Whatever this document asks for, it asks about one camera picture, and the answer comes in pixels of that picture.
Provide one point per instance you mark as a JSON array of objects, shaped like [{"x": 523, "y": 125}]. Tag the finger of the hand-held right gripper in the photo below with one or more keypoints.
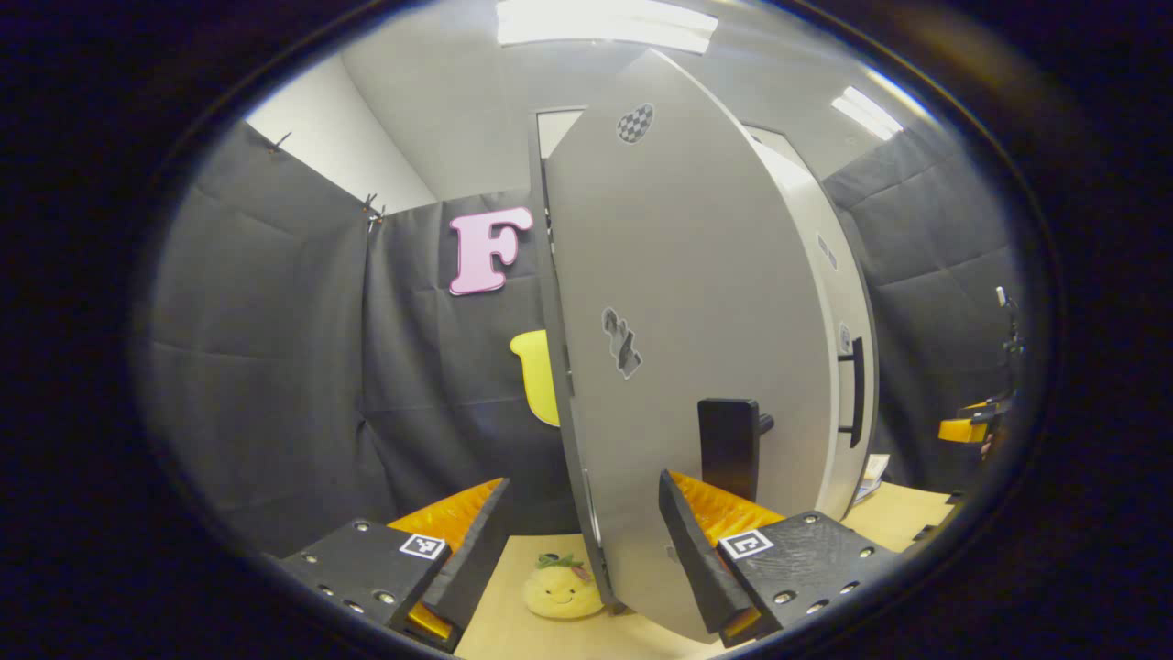
[{"x": 958, "y": 431}]

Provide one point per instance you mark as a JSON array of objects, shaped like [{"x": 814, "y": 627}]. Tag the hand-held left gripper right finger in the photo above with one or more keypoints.
[{"x": 696, "y": 559}]

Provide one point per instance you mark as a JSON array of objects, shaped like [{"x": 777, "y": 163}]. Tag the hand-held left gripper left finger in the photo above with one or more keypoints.
[{"x": 478, "y": 550}]

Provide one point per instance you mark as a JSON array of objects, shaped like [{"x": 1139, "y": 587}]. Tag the white shoe cabinet door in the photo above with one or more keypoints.
[
  {"x": 696, "y": 257},
  {"x": 825, "y": 302}
]

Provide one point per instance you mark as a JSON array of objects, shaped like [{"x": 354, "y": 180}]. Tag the white grey shoe cabinet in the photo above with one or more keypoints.
[{"x": 557, "y": 133}]

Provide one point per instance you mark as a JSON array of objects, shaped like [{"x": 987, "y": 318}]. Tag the yellow plush toy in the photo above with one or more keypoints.
[{"x": 559, "y": 594}]

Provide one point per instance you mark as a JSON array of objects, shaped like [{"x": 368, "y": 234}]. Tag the black backdrop cloth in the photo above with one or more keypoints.
[{"x": 275, "y": 321}]

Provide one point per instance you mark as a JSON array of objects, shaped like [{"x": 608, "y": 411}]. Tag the small ceiling light panel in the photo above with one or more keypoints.
[{"x": 866, "y": 112}]

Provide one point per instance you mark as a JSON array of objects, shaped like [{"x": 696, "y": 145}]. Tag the long ceiling light panel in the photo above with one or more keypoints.
[{"x": 605, "y": 23}]

